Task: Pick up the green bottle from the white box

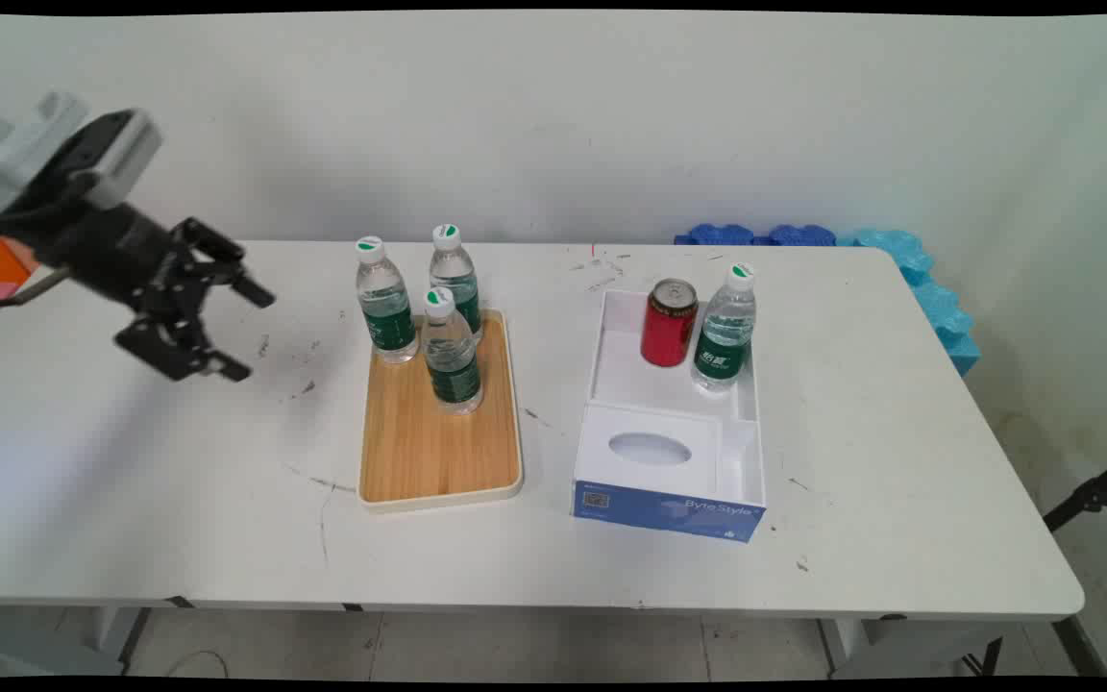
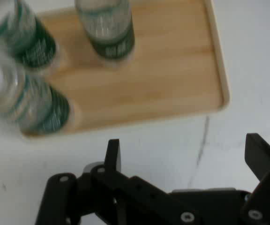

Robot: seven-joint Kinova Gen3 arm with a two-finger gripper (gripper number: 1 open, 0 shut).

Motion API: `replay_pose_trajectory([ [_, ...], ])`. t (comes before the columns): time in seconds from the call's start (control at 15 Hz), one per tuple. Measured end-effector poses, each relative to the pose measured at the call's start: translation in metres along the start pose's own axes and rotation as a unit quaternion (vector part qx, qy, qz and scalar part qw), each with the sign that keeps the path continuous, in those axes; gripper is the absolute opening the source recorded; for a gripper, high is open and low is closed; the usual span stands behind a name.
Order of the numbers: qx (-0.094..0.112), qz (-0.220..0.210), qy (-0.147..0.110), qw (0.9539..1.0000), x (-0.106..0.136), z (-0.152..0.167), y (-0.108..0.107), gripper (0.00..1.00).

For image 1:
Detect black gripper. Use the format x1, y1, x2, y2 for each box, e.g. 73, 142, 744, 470
20, 197, 278, 383

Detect dark blue foam mat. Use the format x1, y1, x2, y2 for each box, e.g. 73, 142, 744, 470
674, 223, 756, 247
767, 223, 839, 247

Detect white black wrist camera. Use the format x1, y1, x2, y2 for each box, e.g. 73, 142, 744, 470
42, 109, 165, 210

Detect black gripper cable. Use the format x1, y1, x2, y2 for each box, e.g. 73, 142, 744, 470
0, 265, 70, 309

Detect black tripod stand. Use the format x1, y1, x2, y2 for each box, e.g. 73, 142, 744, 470
1042, 447, 1107, 534

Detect blue white cardboard box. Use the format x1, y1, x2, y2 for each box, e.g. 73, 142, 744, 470
570, 288, 768, 544

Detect thin floor cable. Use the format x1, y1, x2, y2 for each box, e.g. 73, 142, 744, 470
162, 649, 230, 680

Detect wooden tray with cream rim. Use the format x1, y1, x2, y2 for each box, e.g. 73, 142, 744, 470
357, 308, 525, 513

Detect white table leg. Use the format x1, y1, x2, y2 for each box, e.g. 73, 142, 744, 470
83, 605, 153, 676

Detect red soda can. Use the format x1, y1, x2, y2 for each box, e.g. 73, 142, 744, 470
639, 278, 700, 368

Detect light blue foam mat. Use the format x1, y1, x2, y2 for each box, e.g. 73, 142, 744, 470
837, 228, 982, 378

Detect green label water bottle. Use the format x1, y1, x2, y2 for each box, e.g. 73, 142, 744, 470
355, 235, 419, 365
420, 286, 485, 416
429, 223, 484, 343
690, 261, 758, 395

